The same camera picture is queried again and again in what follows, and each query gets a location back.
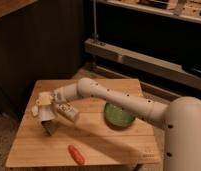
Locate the dark wooden cabinet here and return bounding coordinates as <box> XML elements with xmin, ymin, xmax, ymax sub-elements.
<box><xmin>0</xmin><ymin>0</ymin><xmax>83</xmax><ymax>116</ymax></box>

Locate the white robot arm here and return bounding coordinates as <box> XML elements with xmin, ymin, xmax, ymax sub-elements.
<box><xmin>32</xmin><ymin>78</ymin><xmax>201</xmax><ymax>171</ymax></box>

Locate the orange carrot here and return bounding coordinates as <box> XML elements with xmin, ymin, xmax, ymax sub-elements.
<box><xmin>68</xmin><ymin>145</ymin><xmax>85</xmax><ymax>165</ymax></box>

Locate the wooden table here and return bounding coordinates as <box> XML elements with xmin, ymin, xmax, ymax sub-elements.
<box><xmin>6</xmin><ymin>80</ymin><xmax>161</xmax><ymax>168</ymax></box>

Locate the grey metal shelf rack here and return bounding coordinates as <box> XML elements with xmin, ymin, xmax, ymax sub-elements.
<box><xmin>83</xmin><ymin>0</ymin><xmax>201</xmax><ymax>99</ymax></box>

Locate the white eraser block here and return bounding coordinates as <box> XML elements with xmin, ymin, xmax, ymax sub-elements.
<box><xmin>31</xmin><ymin>105</ymin><xmax>38</xmax><ymax>117</ymax></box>

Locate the green bowl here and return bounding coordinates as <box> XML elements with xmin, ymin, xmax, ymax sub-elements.
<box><xmin>104</xmin><ymin>103</ymin><xmax>136</xmax><ymax>128</ymax></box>

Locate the white ceramic cup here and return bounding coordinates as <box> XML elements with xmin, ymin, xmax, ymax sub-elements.
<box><xmin>38</xmin><ymin>105</ymin><xmax>55</xmax><ymax>122</ymax></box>

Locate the small dark metal box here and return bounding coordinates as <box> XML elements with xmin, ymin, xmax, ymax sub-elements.
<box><xmin>41</xmin><ymin>120</ymin><xmax>58</xmax><ymax>136</ymax></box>

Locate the white tube bottle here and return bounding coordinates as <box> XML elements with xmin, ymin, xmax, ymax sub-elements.
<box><xmin>56</xmin><ymin>103</ymin><xmax>79</xmax><ymax>122</ymax></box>

